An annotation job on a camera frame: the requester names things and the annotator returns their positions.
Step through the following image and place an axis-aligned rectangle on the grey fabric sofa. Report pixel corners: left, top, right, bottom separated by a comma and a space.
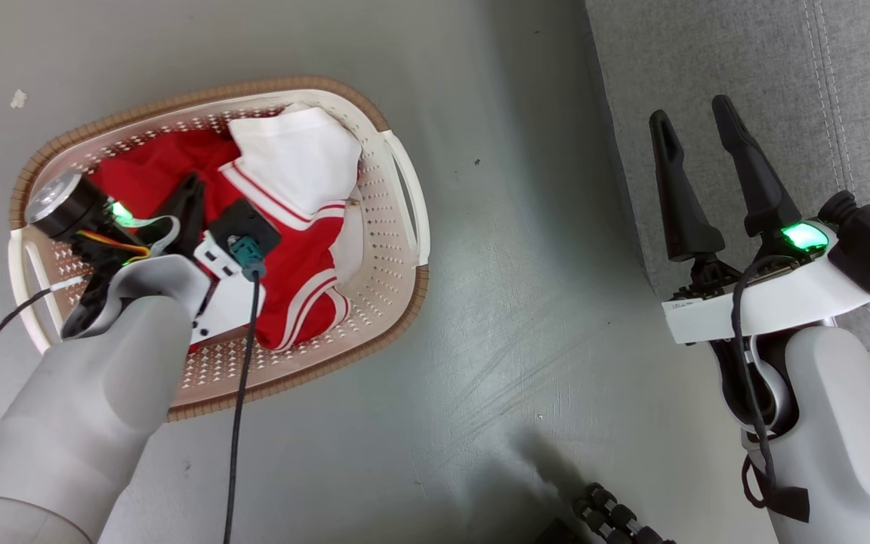
585, 0, 870, 371

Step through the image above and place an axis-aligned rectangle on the white perforated laundry basket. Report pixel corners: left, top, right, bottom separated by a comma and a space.
7, 74, 432, 422

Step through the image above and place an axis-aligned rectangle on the black left camera cable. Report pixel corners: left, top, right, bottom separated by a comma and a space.
222, 272, 264, 544

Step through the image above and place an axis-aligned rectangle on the orange yellow wire bundle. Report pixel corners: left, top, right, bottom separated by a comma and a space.
76, 230, 153, 262

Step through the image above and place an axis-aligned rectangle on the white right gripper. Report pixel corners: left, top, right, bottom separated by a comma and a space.
648, 94, 870, 345

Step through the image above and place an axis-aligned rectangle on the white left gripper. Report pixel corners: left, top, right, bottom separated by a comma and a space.
25, 172, 267, 342

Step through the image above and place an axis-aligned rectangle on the red white-trimmed garment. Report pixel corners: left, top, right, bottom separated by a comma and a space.
90, 104, 366, 353

